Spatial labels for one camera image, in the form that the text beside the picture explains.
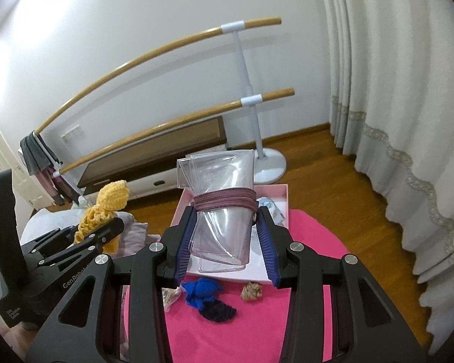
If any yellow crochet fish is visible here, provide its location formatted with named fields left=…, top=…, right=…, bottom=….
left=74, top=180, right=129, bottom=244

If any beige stocking bundle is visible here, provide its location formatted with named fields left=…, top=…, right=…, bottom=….
left=240, top=282, right=263, bottom=302

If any clear plastic pouch with cord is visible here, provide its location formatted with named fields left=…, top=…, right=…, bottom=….
left=177, top=150, right=258, bottom=273

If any plastic bag with beige yarn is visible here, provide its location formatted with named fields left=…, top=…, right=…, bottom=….
left=162, top=286, right=183, bottom=312

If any grey cushion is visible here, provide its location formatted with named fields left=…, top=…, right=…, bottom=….
left=20, top=207, right=162, bottom=260

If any brown white tv cabinet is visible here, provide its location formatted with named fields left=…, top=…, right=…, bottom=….
left=77, top=116, right=227, bottom=201

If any grey cloth on bar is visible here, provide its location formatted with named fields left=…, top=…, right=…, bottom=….
left=20, top=132, right=62, bottom=175

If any pink round table cover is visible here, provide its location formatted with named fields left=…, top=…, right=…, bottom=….
left=120, top=208, right=350, bottom=363

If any blue crochet item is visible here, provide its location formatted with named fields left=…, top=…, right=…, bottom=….
left=181, top=278, right=222, bottom=311

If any dark navy crochet item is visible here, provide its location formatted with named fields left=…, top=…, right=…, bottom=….
left=199, top=299, right=237, bottom=323

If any light blue printed cloth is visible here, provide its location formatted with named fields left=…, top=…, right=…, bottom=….
left=257, top=197, right=286, bottom=226

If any pink cardboard box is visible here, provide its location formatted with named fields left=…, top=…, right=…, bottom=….
left=187, top=185, right=289, bottom=284

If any white bar stand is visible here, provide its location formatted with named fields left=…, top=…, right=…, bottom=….
left=232, top=31, right=287, bottom=185

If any lower wooden ballet bar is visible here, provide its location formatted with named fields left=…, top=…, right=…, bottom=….
left=56, top=88, right=295, bottom=175

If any wooden ballet bar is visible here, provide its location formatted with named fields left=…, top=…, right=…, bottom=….
left=34, top=17, right=282, bottom=135
left=56, top=88, right=295, bottom=175

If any upper wooden ballet bar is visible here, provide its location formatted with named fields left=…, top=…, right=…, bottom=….
left=34, top=17, right=282, bottom=135

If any white lace-trimmed curtain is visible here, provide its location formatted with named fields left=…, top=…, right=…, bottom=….
left=323, top=0, right=454, bottom=354

